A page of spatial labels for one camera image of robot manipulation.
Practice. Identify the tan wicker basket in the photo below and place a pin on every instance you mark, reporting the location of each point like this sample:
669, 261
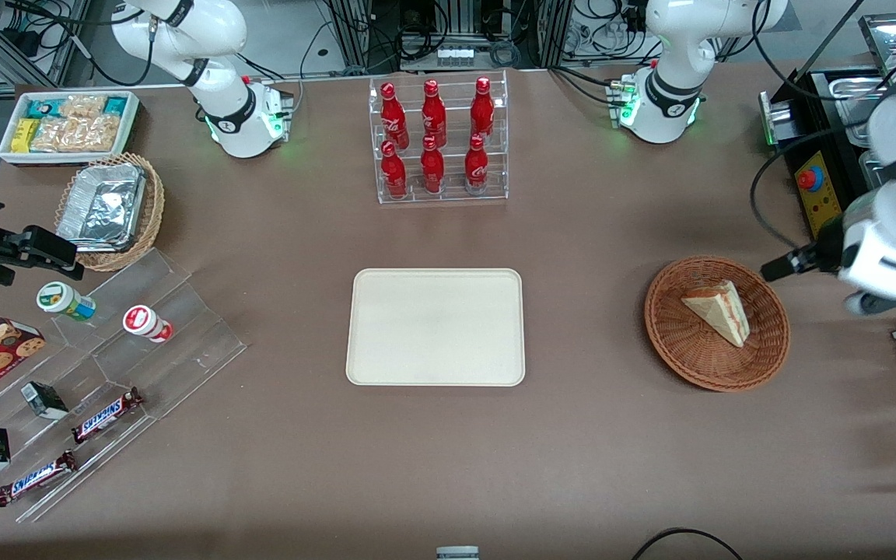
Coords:
151, 210

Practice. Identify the aluminium foil tray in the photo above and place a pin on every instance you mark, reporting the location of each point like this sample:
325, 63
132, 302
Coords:
102, 208

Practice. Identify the snickers bar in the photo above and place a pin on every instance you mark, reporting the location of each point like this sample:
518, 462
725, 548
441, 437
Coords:
106, 415
36, 478

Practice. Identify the red cola bottle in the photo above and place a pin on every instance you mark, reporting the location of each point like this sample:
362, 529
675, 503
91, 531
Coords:
393, 173
482, 109
392, 117
432, 167
477, 167
433, 113

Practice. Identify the clear acrylic bottle rack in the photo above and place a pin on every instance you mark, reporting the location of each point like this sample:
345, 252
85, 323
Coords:
448, 196

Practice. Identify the steel warmer pan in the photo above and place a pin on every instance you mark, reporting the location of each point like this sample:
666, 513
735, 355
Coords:
852, 97

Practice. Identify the yellow snack packet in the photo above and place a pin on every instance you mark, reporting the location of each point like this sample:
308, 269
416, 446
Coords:
23, 136

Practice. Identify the clear acrylic stepped display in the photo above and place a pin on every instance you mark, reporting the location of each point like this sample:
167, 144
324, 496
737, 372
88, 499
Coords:
183, 342

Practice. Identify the beige plastic serving tray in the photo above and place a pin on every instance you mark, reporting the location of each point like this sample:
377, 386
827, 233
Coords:
432, 327

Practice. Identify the aluminium frame post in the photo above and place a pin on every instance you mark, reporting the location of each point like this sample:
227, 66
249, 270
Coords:
555, 31
358, 35

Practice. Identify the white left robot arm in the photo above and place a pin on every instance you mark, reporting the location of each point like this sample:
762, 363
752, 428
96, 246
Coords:
673, 54

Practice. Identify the black food warmer appliance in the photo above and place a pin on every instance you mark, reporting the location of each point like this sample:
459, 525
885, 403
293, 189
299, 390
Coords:
821, 117

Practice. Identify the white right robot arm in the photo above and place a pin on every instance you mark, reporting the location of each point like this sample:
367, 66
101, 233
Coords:
224, 117

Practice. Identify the green lid yogurt cup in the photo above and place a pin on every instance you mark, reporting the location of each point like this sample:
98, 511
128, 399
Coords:
63, 300

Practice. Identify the triangular sandwich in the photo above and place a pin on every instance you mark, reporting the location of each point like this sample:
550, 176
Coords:
720, 309

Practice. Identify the brown round wicker basket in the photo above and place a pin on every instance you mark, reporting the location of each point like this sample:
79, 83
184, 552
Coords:
689, 350

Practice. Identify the small black box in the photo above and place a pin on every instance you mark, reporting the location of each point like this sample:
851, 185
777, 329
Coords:
43, 400

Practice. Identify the teal snack packet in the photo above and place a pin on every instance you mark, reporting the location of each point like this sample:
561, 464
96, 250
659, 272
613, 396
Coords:
45, 107
116, 105

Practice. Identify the small grey device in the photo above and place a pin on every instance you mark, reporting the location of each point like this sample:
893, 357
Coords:
457, 554

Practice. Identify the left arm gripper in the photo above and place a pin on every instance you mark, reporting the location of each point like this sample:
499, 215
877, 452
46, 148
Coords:
826, 247

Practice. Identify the white snack bin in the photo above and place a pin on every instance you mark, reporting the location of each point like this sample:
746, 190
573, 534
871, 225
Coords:
131, 124

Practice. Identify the clear cracker bag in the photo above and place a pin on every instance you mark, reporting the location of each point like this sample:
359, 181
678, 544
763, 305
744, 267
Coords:
98, 134
55, 134
82, 106

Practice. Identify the white power strip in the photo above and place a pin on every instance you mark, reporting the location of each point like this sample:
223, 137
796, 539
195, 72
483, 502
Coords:
454, 55

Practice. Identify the red lid yogurt cup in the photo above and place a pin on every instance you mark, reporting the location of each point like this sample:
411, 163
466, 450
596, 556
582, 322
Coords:
145, 321

